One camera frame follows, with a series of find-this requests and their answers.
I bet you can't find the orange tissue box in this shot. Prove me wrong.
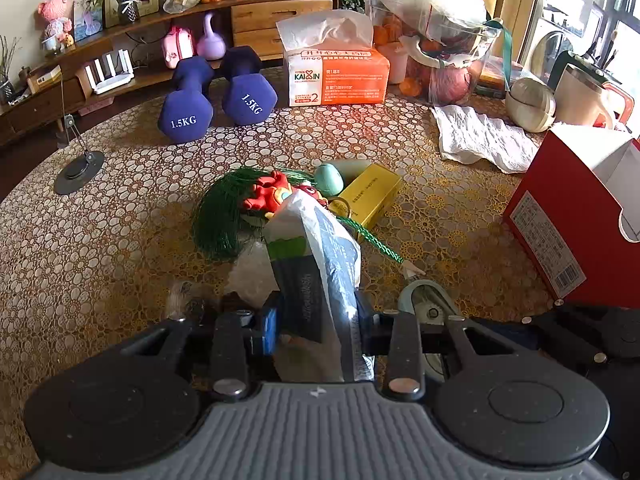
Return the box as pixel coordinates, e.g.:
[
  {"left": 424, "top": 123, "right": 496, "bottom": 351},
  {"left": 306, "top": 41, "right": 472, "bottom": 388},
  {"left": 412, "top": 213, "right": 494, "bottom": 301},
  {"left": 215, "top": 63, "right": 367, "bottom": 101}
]
[{"left": 276, "top": 9, "right": 391, "bottom": 107}]

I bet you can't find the cream cup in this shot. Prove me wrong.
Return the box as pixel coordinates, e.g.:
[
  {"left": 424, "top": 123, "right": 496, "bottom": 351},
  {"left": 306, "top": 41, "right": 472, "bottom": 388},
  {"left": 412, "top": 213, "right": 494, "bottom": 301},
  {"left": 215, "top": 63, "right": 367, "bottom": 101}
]
[{"left": 553, "top": 63, "right": 617, "bottom": 129}]

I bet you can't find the crumpled clear plastic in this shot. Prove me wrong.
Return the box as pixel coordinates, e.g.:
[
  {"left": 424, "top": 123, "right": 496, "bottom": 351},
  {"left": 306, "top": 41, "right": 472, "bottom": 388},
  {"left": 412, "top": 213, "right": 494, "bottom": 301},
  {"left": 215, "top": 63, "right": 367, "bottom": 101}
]
[{"left": 230, "top": 240, "right": 281, "bottom": 302}]

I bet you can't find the dry twig vase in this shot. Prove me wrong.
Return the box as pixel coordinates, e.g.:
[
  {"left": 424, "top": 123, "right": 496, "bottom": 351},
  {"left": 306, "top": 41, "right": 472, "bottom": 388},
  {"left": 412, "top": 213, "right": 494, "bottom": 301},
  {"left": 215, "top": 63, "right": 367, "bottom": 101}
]
[{"left": 0, "top": 35, "right": 23, "bottom": 106}]

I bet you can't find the yellow box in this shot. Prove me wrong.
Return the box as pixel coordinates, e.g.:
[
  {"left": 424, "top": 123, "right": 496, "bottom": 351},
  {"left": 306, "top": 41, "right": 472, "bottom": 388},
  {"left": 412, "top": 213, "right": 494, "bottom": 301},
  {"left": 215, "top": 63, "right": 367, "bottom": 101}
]
[{"left": 337, "top": 162, "right": 403, "bottom": 231}]

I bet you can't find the green tassel net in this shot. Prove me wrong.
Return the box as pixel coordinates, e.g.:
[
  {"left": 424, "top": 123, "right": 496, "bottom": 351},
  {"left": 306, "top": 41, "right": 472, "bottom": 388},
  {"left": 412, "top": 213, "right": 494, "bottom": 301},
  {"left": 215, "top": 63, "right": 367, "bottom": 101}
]
[{"left": 192, "top": 166, "right": 316, "bottom": 262}]

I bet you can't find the white plastic packet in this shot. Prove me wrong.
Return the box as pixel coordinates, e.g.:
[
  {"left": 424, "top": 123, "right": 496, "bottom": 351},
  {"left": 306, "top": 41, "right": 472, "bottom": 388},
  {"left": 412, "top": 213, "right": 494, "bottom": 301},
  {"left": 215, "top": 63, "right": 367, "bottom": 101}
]
[{"left": 262, "top": 189, "right": 376, "bottom": 383}]

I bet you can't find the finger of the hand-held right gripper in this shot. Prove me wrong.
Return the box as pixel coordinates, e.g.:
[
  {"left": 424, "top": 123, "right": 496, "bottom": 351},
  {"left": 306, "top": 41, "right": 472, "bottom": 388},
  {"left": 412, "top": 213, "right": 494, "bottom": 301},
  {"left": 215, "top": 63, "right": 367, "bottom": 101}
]
[{"left": 520, "top": 301, "right": 640, "bottom": 376}]

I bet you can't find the white crumpled cloth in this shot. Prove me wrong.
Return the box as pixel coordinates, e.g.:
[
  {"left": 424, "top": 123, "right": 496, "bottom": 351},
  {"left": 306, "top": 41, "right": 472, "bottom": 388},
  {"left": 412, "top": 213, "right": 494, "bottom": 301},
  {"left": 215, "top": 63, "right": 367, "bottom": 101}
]
[{"left": 431, "top": 105, "right": 543, "bottom": 175}]

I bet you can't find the clear storage box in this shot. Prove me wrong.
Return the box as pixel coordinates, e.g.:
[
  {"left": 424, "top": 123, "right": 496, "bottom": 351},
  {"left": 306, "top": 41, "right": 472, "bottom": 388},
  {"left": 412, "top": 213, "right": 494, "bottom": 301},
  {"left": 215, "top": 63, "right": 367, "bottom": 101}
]
[{"left": 475, "top": 55, "right": 526, "bottom": 100}]

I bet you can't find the purple dumbbell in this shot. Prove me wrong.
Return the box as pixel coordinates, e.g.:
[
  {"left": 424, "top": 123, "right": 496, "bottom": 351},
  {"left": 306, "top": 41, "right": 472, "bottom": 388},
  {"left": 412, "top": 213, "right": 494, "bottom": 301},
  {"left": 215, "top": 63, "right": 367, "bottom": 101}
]
[
  {"left": 220, "top": 46, "right": 278, "bottom": 127},
  {"left": 157, "top": 56, "right": 216, "bottom": 145}
]

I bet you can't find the red dragon toy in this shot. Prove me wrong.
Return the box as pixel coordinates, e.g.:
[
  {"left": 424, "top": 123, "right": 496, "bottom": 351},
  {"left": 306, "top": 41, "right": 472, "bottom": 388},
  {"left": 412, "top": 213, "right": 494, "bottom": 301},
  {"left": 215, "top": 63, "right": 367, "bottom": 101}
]
[{"left": 242, "top": 170, "right": 331, "bottom": 221}]

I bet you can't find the clear fruit container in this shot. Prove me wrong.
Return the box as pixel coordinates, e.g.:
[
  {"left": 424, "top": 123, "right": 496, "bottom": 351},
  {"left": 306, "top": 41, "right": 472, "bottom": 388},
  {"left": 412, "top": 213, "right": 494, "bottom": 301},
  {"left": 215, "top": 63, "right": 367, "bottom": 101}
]
[{"left": 365, "top": 0, "right": 503, "bottom": 107}]

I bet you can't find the round cream container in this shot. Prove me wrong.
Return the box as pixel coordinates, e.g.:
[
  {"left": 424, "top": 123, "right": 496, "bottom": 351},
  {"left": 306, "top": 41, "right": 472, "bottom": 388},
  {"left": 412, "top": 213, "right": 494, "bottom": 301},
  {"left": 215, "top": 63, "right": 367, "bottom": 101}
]
[{"left": 505, "top": 77, "right": 557, "bottom": 133}]

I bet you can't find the small cream box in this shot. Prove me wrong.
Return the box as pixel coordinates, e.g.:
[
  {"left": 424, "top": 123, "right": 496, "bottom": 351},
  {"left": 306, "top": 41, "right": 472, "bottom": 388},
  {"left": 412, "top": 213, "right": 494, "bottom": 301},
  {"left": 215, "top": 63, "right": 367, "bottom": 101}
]
[{"left": 25, "top": 65, "right": 63, "bottom": 95}]

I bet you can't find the washing machine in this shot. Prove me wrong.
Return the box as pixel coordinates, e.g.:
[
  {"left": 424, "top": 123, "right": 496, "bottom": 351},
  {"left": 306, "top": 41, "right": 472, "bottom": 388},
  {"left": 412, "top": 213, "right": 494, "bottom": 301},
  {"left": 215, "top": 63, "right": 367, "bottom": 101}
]
[{"left": 527, "top": 7, "right": 581, "bottom": 81}]

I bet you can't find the wooden TV cabinet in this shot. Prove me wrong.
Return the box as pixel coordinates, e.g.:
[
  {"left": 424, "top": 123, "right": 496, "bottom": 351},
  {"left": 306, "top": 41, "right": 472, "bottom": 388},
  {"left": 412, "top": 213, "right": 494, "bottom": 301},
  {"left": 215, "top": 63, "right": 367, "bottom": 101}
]
[{"left": 0, "top": 0, "right": 336, "bottom": 148}]

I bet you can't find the black phone stand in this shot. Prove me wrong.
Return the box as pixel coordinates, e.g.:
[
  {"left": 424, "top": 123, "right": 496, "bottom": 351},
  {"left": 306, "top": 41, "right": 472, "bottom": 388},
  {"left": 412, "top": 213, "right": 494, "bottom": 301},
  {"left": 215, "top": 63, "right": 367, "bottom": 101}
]
[{"left": 54, "top": 74, "right": 106, "bottom": 196}]

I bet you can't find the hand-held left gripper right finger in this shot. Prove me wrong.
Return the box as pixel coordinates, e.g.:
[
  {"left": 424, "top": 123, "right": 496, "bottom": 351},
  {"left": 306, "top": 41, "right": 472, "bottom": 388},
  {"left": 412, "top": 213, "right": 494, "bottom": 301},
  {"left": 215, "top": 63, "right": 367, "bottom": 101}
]
[{"left": 356, "top": 292, "right": 507, "bottom": 403}]

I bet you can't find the pink bag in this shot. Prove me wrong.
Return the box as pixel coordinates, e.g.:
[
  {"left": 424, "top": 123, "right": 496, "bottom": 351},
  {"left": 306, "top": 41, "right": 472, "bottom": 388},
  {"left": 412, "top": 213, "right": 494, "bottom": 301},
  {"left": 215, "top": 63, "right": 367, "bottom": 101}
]
[{"left": 161, "top": 25, "right": 197, "bottom": 68}]

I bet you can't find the small colourful picture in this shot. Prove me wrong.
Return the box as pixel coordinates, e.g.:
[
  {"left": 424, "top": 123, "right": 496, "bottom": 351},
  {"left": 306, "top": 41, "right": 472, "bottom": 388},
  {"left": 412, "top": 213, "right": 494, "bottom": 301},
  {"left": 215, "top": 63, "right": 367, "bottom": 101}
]
[{"left": 74, "top": 0, "right": 105, "bottom": 43}]

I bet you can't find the red cardboard box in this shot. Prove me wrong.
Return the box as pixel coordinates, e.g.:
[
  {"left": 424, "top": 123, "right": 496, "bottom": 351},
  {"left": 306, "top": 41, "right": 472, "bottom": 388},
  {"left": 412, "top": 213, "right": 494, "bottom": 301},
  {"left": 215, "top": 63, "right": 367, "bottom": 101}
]
[{"left": 502, "top": 124, "right": 640, "bottom": 311}]

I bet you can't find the white router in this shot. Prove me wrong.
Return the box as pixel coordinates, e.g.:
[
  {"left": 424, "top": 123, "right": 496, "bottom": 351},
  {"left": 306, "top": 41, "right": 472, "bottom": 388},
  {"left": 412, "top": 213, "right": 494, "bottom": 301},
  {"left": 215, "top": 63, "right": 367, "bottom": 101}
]
[{"left": 82, "top": 49, "right": 136, "bottom": 95}]

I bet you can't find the pink bear toy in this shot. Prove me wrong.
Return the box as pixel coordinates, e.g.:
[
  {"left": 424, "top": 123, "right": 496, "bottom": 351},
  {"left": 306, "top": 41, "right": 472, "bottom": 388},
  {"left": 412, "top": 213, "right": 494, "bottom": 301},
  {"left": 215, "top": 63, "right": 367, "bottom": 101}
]
[{"left": 37, "top": 0, "right": 76, "bottom": 52}]

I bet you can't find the green braided cord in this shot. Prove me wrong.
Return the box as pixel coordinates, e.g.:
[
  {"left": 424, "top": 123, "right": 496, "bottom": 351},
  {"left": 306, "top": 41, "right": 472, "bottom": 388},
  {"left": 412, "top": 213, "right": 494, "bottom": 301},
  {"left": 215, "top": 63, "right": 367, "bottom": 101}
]
[{"left": 330, "top": 199, "right": 426, "bottom": 280}]

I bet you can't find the teal egg-shaped case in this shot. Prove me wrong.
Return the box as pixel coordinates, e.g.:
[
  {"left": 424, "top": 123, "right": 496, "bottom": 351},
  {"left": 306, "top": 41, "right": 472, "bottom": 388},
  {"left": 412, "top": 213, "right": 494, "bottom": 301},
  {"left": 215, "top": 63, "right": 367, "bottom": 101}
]
[{"left": 313, "top": 159, "right": 373, "bottom": 197}]

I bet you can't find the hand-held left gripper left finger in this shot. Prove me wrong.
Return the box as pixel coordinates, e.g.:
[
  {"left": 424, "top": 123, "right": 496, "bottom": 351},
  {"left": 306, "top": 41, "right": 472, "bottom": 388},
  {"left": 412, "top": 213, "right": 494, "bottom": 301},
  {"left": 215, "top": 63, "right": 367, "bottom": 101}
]
[{"left": 120, "top": 304, "right": 281, "bottom": 402}]

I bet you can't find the white plastic cup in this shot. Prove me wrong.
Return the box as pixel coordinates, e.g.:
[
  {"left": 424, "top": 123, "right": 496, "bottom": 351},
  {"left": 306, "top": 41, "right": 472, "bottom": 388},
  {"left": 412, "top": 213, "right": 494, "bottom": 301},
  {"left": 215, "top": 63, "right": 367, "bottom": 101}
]
[{"left": 379, "top": 42, "right": 408, "bottom": 85}]

